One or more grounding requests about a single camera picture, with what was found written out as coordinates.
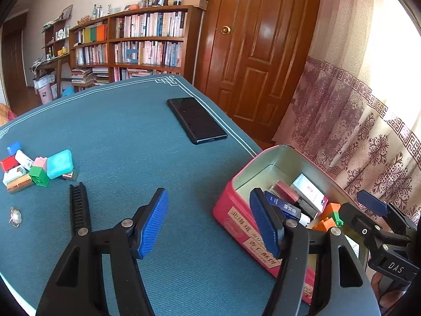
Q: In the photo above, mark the clear glass bottle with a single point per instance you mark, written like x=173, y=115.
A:
x=95, y=11

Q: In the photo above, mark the brown wooden door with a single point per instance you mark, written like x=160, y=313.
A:
x=256, y=56

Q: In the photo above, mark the wooden side desk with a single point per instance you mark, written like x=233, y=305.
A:
x=52, y=61

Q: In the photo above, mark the rows of books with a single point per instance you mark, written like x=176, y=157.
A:
x=148, y=24

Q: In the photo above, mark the brass door knob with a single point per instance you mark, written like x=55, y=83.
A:
x=225, y=30

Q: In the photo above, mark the patterned pink curtain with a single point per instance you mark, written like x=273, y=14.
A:
x=361, y=105

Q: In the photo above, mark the small metal keyring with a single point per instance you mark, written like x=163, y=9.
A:
x=15, y=218

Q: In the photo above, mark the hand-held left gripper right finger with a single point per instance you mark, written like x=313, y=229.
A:
x=263, y=223

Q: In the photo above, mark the cardboard box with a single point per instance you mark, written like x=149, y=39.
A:
x=194, y=3

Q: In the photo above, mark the red and white toy block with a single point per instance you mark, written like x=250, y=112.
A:
x=8, y=164

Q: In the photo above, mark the yellow blanket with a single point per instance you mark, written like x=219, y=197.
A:
x=6, y=113

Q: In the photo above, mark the teal desktop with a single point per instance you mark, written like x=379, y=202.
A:
x=131, y=131

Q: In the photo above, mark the small orange toy block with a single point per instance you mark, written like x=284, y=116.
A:
x=324, y=226

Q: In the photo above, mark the wooden bookshelf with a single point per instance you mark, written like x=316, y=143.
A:
x=111, y=39

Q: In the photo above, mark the navy and white tube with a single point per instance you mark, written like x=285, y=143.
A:
x=289, y=209

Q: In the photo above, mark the dark wooden inner door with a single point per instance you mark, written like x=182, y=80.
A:
x=13, y=65

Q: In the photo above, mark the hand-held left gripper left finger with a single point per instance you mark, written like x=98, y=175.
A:
x=151, y=227

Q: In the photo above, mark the black smartphone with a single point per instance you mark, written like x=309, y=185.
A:
x=197, y=120

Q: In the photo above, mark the pink waste bin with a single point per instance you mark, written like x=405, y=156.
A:
x=46, y=94

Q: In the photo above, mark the teal plastic case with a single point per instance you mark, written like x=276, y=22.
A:
x=59, y=164

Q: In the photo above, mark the stack of magazines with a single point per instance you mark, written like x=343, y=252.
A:
x=88, y=75

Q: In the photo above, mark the white plastic tube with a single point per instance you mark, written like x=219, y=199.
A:
x=23, y=159

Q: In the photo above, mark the pink and green toy block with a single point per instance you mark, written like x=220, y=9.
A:
x=39, y=174

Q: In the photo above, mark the white and red medicine box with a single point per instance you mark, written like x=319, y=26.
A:
x=309, y=191

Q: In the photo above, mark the red tin box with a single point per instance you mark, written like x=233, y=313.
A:
x=243, y=217

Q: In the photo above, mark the blue and white toy block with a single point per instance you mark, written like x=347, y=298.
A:
x=13, y=147

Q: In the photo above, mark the orange fruit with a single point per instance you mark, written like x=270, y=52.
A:
x=134, y=6

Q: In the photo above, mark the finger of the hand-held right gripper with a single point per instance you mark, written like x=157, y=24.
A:
x=360, y=223
x=371, y=200

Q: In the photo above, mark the small photo frame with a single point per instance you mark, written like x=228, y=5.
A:
x=67, y=12

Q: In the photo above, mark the small wooden shelf unit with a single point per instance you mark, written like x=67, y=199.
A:
x=56, y=36

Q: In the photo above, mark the green and orange toy block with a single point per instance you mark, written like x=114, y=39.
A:
x=332, y=209

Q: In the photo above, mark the yellow-green carton box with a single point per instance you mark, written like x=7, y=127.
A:
x=353, y=247

